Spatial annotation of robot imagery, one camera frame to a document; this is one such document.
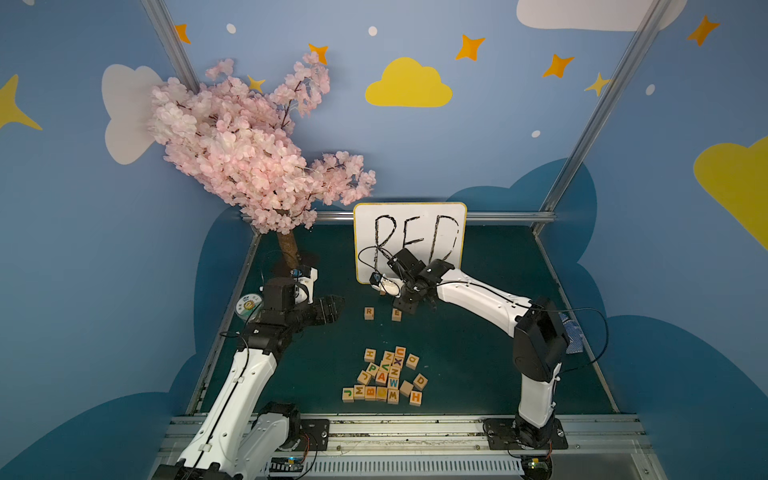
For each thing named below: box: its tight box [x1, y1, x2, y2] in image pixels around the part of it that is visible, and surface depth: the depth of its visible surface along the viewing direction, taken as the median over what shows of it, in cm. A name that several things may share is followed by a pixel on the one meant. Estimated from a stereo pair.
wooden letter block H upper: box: [364, 348, 376, 363], surface depth 87 cm
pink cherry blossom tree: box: [150, 52, 377, 270], surface depth 71 cm
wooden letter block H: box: [409, 390, 423, 407], surface depth 80 cm
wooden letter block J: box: [342, 387, 354, 403], surface depth 80 cm
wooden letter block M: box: [387, 388, 399, 405], surface depth 80 cm
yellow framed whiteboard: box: [353, 202, 468, 284], surface depth 92 cm
